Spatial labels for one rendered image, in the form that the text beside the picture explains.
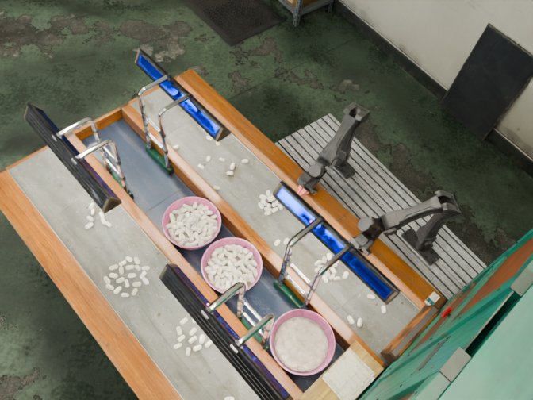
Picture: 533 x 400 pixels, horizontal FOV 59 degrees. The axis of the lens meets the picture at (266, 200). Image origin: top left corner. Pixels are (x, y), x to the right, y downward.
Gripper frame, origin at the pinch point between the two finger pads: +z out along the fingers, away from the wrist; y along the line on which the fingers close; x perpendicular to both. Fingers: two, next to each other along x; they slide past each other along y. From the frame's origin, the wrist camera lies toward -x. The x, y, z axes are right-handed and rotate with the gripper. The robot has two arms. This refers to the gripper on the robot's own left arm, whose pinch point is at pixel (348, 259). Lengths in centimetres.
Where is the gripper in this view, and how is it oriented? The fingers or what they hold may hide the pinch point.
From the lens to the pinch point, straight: 210.8
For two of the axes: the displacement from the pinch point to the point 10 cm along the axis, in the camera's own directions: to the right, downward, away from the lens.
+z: -6.2, 7.5, 2.3
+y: 6.7, 6.6, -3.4
